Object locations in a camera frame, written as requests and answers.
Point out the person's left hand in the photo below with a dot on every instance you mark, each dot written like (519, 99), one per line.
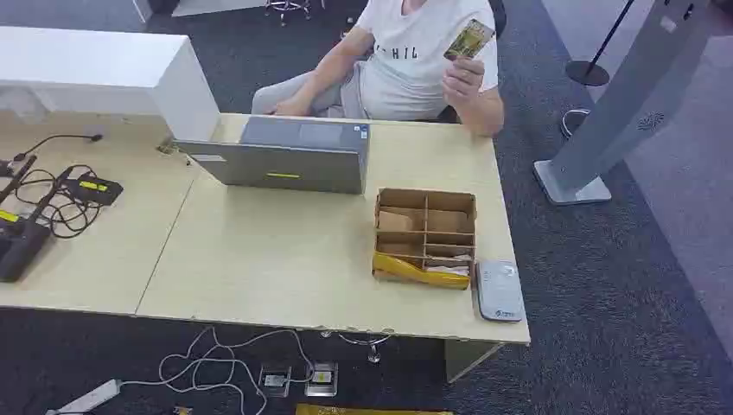
(465, 80)

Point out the person's right hand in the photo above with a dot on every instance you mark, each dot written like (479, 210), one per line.
(293, 107)

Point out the grey laptop carton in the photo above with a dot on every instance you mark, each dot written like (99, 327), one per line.
(286, 157)

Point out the person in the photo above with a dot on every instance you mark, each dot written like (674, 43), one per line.
(409, 68)

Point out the chrome stool base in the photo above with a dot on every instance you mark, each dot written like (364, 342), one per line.
(288, 7)

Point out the brown card stack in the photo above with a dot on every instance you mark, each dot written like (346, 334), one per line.
(395, 221)

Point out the grey floor kiosk stand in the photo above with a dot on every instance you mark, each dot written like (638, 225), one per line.
(624, 103)

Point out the wooden compartment box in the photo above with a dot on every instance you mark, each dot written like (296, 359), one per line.
(425, 238)

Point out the white card stack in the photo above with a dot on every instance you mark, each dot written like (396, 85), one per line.
(449, 269)

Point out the white cabinet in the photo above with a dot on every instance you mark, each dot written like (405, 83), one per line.
(103, 74)

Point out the yellow foil packet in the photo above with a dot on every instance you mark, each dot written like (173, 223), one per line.
(418, 274)

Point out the white flat device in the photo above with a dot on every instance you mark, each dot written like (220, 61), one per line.
(499, 291)

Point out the black charger with yellow label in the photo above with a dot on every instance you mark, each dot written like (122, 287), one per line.
(94, 189)

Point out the black antenna rod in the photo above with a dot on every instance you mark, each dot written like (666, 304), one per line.
(17, 177)
(51, 195)

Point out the metal floor socket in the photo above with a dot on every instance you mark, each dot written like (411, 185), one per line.
(322, 378)
(275, 380)

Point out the beige desk leg panel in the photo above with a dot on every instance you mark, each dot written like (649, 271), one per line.
(467, 358)

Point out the black router device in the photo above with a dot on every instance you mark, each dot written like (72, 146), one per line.
(22, 246)

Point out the white power strip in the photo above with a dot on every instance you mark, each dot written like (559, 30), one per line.
(89, 398)

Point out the black stanchion post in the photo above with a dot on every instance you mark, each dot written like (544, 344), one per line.
(587, 73)

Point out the small metal desk bracket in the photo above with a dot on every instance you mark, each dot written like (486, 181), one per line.
(167, 146)

